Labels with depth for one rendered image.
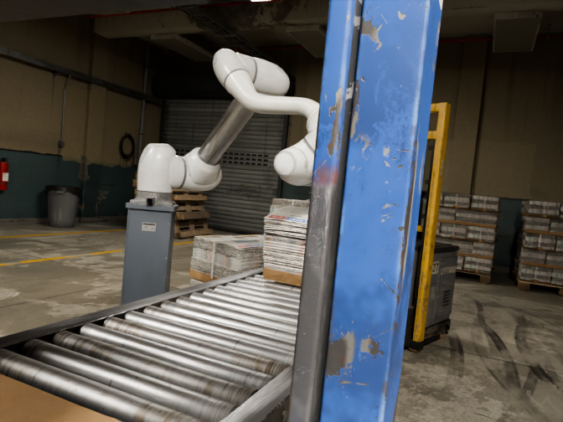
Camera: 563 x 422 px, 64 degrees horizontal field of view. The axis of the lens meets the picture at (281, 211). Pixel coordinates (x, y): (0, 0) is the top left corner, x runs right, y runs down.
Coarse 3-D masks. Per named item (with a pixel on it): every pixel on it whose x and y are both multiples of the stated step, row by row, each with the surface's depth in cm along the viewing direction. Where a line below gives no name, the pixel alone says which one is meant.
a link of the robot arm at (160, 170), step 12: (156, 144) 199; (144, 156) 198; (156, 156) 197; (168, 156) 199; (144, 168) 197; (156, 168) 197; (168, 168) 200; (180, 168) 203; (144, 180) 197; (156, 180) 197; (168, 180) 200; (180, 180) 205; (156, 192) 198; (168, 192) 202
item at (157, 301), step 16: (256, 272) 172; (192, 288) 138; (208, 288) 140; (128, 304) 115; (144, 304) 116; (160, 304) 120; (64, 320) 98; (80, 320) 99; (96, 320) 100; (16, 336) 87; (32, 336) 87; (48, 336) 89; (16, 352) 83
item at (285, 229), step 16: (288, 208) 163; (272, 224) 152; (288, 224) 149; (304, 224) 147; (272, 240) 154; (288, 240) 151; (304, 240) 149; (272, 256) 156; (288, 256) 153; (288, 272) 154
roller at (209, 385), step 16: (64, 336) 90; (80, 336) 90; (80, 352) 86; (96, 352) 85; (112, 352) 84; (128, 352) 84; (128, 368) 81; (144, 368) 80; (160, 368) 79; (176, 368) 79; (176, 384) 77; (192, 384) 76; (208, 384) 75; (224, 384) 75; (240, 384) 75; (224, 400) 73; (240, 400) 72
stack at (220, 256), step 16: (208, 240) 233; (224, 240) 234; (240, 240) 241; (256, 240) 251; (192, 256) 242; (208, 256) 233; (224, 256) 225; (240, 256) 218; (256, 256) 225; (208, 272) 232; (224, 272) 224; (240, 272) 219
